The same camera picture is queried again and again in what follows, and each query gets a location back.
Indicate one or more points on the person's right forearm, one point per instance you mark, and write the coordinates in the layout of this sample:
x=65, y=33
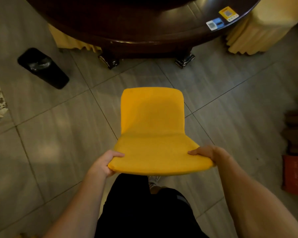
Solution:
x=253, y=198

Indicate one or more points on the person's right thumb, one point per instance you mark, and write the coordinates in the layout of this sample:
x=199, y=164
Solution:
x=197, y=151

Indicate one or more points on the black trash bin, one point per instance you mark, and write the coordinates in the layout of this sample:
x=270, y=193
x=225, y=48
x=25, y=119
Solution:
x=43, y=68

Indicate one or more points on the person's left forearm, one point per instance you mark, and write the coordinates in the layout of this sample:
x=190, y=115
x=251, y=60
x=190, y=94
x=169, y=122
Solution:
x=75, y=208

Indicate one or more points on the yellow fabric-covered chair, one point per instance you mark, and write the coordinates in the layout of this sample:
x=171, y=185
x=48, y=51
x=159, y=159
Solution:
x=152, y=136

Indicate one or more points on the person's left hand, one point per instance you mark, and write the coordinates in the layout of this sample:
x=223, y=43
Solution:
x=102, y=164

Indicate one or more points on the yellow covered chair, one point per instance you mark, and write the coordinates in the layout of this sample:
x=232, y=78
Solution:
x=69, y=40
x=265, y=24

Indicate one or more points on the dark round wooden table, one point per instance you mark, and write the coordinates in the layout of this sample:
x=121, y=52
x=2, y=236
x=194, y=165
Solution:
x=144, y=22

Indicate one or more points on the red paper bag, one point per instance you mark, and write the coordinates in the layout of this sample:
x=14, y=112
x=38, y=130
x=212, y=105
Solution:
x=296, y=175

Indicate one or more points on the dark wooden furniture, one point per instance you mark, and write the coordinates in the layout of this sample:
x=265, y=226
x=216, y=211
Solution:
x=296, y=131

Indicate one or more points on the blue and white card sticker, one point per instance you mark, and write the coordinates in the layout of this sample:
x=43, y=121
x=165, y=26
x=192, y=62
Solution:
x=215, y=24

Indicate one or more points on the person's left thumb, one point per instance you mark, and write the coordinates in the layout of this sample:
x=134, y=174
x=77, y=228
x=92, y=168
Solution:
x=116, y=154

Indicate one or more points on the person's right hand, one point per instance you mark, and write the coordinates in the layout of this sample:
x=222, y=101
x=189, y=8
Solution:
x=209, y=152

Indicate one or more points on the person's shoe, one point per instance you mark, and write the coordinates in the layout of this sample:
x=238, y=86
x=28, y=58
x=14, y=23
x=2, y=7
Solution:
x=154, y=182

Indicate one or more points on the yellow card sticker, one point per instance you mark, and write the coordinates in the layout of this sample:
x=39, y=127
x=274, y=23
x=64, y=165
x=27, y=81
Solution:
x=228, y=13

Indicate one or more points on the person's black clothing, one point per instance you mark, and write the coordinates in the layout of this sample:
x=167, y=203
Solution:
x=144, y=210

